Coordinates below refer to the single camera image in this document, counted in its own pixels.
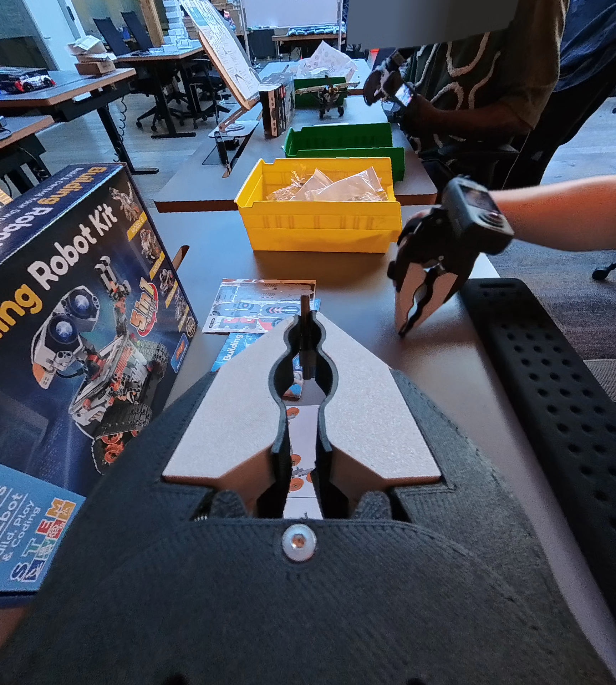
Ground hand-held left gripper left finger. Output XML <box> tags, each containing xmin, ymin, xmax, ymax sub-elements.
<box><xmin>161</xmin><ymin>315</ymin><xmax>295</xmax><ymax>519</ymax></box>

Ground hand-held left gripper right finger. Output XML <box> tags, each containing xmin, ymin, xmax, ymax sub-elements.
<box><xmin>310</xmin><ymin>313</ymin><xmax>443</xmax><ymax>519</ymax></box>

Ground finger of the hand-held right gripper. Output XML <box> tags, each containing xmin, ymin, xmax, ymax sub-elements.
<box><xmin>403</xmin><ymin>269</ymin><xmax>467</xmax><ymax>338</ymax></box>
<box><xmin>395</xmin><ymin>264</ymin><xmax>428</xmax><ymax>336</ymax></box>

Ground black axle rod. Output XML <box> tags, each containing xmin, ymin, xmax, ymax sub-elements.
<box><xmin>298</xmin><ymin>295</ymin><xmax>315</xmax><ymax>381</ymax></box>

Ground person's right forearm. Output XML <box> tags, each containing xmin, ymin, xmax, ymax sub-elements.
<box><xmin>492</xmin><ymin>174</ymin><xmax>616</xmax><ymax>253</ymax></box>

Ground grey desk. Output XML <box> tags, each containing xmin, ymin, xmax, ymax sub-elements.
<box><xmin>153</xmin><ymin>206</ymin><xmax>616</xmax><ymax>685</ymax></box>

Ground long wooden-top desk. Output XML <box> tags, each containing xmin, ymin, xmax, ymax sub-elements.
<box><xmin>0</xmin><ymin>68</ymin><xmax>160</xmax><ymax>175</ymax></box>

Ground blue kit manual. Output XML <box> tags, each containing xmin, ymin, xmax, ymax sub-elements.
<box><xmin>212</xmin><ymin>332</ymin><xmax>309</xmax><ymax>400</ymax></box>

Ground white open instruction booklet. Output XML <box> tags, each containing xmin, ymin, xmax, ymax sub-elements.
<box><xmin>284</xmin><ymin>406</ymin><xmax>324</xmax><ymax>519</ymax></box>

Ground yellow plastic bin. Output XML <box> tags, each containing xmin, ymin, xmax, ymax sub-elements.
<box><xmin>234</xmin><ymin>158</ymin><xmax>404</xmax><ymax>253</ymax></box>

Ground clear plastic parts bag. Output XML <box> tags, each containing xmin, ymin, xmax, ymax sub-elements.
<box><xmin>266</xmin><ymin>174</ymin><xmax>314</xmax><ymax>202</ymax></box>
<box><xmin>297</xmin><ymin>167</ymin><xmax>389</xmax><ymax>202</ymax></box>

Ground grey orange sticker sheet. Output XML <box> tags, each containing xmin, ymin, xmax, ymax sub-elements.
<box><xmin>202</xmin><ymin>278</ymin><xmax>317</xmax><ymax>336</ymax></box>

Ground green plastic bin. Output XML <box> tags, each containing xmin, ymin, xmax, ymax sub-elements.
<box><xmin>284</xmin><ymin>122</ymin><xmax>406</xmax><ymax>184</ymax></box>

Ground brick plane model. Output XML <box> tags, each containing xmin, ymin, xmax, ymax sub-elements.
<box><xmin>294</xmin><ymin>75</ymin><xmax>360</xmax><ymax>120</ymax></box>

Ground blue robot kit box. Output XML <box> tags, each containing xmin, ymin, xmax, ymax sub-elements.
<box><xmin>0</xmin><ymin>163</ymin><xmax>199</xmax><ymax>611</ymax></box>

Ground dark kit box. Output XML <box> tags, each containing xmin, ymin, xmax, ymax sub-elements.
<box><xmin>259</xmin><ymin>83</ymin><xmax>297</xmax><ymax>138</ymax></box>

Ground whiteboard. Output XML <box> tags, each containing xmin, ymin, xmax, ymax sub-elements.
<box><xmin>244</xmin><ymin>0</ymin><xmax>347</xmax><ymax>29</ymax></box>

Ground tilted wooden board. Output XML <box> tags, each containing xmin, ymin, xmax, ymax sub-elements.
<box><xmin>179</xmin><ymin>0</ymin><xmax>262</xmax><ymax>135</ymax></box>

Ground cardboard box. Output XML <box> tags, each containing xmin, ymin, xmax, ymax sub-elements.
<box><xmin>67</xmin><ymin>35</ymin><xmax>117</xmax><ymax>76</ymax></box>

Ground red black toy car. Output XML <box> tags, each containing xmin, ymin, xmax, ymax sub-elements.
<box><xmin>0</xmin><ymin>68</ymin><xmax>56</xmax><ymax>93</ymax></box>

